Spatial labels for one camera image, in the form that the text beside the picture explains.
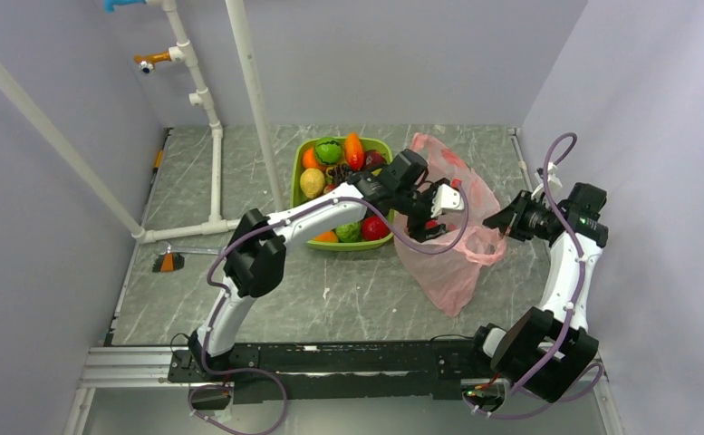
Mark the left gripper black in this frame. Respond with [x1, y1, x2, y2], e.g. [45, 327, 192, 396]
[393, 179, 449, 247]

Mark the pink plastic bag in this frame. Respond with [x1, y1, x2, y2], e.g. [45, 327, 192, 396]
[393, 133, 506, 317]

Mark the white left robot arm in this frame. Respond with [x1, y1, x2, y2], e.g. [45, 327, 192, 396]
[188, 150, 466, 381]

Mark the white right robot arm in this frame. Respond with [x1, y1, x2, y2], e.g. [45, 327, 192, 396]
[466, 183, 608, 402]

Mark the small red apple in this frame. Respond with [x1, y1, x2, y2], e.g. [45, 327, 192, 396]
[361, 216, 391, 242]

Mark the dark red apple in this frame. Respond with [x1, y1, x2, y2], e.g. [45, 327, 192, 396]
[362, 150, 387, 171]

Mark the green plastic fruit tray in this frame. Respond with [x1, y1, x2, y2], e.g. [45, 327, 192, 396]
[290, 135, 393, 252]

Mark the light green sugar apple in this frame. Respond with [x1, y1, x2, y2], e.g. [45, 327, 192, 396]
[333, 222, 362, 243]

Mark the orange papaya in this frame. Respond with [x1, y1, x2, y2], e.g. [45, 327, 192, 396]
[342, 132, 365, 171]

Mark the dark grape bunch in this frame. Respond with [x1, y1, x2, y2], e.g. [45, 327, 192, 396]
[325, 163, 354, 186]

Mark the yellow orange mango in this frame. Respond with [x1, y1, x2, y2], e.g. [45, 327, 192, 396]
[313, 230, 339, 243]

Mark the yellow lemon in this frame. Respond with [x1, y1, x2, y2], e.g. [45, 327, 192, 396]
[299, 168, 325, 199]

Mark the orange tangerine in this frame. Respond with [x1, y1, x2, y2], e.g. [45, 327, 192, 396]
[301, 147, 325, 171]

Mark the orange pipe valve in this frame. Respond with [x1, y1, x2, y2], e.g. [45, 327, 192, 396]
[133, 51, 173, 74]

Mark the blue pipe fitting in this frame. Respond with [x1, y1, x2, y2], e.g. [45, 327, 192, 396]
[102, 0, 147, 13]

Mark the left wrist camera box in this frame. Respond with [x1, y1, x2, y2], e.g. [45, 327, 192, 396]
[430, 180, 466, 218]

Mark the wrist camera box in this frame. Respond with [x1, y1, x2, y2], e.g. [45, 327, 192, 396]
[430, 180, 466, 218]
[533, 162, 563, 197]

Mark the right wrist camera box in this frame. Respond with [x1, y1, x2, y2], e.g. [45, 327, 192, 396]
[533, 162, 563, 197]

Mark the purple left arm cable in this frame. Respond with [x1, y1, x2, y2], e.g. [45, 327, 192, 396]
[186, 186, 471, 435]

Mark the white pvc pipe frame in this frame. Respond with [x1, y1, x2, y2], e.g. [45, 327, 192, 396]
[0, 0, 284, 244]

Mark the orange handled tool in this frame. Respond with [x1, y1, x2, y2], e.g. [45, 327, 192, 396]
[151, 242, 220, 273]

